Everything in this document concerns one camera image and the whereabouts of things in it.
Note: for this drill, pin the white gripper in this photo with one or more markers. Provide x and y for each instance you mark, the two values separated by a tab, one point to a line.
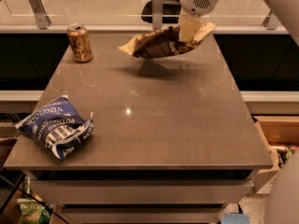
196	2

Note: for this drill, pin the brown chip bag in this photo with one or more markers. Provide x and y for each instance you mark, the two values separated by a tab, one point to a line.
164	42

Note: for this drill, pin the blue chip bag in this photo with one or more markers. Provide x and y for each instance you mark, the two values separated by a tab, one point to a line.
58	127

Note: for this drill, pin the green snack bag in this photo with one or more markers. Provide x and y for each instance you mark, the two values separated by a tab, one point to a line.
33	212

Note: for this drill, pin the black office chair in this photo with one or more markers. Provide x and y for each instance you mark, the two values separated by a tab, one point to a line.
171	9

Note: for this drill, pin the gold soda can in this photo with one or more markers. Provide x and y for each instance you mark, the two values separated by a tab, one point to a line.
79	42

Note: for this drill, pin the cardboard box with items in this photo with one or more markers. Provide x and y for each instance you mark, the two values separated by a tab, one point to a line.
280	135

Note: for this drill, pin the blue perforated basket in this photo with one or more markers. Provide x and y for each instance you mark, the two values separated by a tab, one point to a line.
235	219

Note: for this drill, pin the grey table drawer unit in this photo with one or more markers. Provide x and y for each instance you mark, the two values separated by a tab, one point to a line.
142	201

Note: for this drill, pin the middle metal railing post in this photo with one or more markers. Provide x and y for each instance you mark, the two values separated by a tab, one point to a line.
157	14

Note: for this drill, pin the metal railing post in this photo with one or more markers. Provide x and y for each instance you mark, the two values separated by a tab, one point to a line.
42	19
157	14
271	21

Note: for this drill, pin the right metal railing post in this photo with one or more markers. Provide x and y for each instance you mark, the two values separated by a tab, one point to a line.
271	21

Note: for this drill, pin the left metal railing post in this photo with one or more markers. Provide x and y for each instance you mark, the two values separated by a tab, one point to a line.
42	19

